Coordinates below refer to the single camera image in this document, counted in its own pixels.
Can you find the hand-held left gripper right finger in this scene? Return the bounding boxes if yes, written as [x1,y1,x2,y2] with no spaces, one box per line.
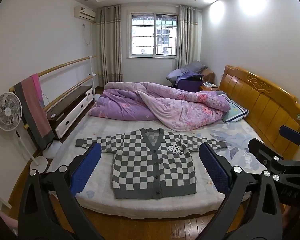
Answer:
[199,142,284,240]

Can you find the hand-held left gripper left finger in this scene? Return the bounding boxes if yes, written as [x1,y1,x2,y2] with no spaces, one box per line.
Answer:
[17,142,105,240]

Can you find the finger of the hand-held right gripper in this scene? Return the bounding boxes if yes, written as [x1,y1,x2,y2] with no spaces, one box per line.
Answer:
[279,126,300,153]
[248,138,300,180]

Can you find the grey white checkered cardigan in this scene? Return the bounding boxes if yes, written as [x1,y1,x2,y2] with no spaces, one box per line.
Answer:
[75,127,228,200]

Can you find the bed mattress with floral sheet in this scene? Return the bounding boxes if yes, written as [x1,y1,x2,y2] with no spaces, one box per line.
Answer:
[44,115,268,219]

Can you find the wooden bed headboard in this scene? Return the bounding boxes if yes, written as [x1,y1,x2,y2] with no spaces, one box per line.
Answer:
[219,65,300,160]

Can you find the white round base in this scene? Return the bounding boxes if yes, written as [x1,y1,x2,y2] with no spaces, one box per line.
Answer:
[42,140,62,158]

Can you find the light blue pillow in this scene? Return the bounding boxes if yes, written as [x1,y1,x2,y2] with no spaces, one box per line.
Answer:
[221,94,250,123]

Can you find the dark top white cabinet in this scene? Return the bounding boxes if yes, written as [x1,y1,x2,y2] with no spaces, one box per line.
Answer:
[46,85,94,139]

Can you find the grey and pink blanket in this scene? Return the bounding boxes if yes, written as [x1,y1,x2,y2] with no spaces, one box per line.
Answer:
[14,74,55,152]

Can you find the wooden nightstand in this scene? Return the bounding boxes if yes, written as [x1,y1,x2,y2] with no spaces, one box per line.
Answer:
[199,81,219,92]

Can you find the purple floral quilt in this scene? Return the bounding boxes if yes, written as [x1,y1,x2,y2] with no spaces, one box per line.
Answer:
[89,81,231,131]

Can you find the dark purple cloth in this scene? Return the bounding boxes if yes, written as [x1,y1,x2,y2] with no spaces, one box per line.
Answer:
[176,72,204,92]

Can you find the brown armchair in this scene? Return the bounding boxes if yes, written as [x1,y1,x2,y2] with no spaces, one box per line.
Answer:
[202,67,215,86]

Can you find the bright pink cloth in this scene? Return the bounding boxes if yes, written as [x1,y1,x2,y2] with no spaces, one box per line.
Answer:
[31,74,44,107]

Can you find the white standing fan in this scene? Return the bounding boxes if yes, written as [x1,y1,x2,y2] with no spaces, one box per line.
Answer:
[0,92,48,173]

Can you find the grey cushion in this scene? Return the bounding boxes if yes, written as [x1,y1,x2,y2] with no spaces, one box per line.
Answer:
[184,60,207,75]

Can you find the beige striped curtain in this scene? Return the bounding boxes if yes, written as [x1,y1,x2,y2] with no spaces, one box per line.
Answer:
[97,4,124,87]
[176,5,203,68]

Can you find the barred window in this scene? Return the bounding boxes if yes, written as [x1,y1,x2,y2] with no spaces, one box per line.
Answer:
[127,11,180,58]

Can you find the wooden barre rail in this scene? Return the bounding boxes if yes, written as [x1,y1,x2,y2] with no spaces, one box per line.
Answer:
[24,74,96,129]
[9,56,96,92]

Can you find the white barre post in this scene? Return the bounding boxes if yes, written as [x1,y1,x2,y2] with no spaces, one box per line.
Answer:
[89,56,94,98]

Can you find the white air conditioner hose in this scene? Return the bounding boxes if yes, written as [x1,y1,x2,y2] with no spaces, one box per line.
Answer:
[82,24,92,45]

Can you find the white wall air conditioner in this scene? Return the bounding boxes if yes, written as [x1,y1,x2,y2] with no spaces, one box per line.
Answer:
[73,6,96,22]

